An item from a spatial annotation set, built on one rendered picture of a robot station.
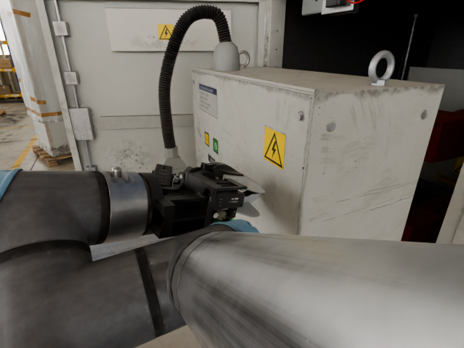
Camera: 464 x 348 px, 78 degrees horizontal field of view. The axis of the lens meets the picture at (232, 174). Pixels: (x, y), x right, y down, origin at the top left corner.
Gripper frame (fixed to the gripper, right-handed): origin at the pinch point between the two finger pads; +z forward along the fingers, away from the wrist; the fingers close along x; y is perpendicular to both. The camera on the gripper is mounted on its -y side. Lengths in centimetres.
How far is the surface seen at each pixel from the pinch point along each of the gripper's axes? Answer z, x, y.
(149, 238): 6, -32, -43
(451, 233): 23.3, 0.2, 22.9
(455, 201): 22.2, 5.4, 21.9
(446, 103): 88, 28, -2
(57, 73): -17, 11, -69
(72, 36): -14, 22, -68
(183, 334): 0.6, -38.7, -11.0
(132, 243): 1, -34, -44
